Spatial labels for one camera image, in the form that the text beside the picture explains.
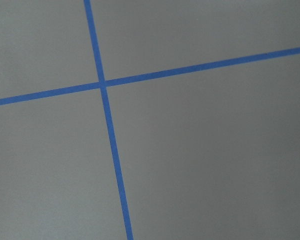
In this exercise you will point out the blue tape grid lines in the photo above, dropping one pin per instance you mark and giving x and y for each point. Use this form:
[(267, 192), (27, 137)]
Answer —
[(103, 84)]

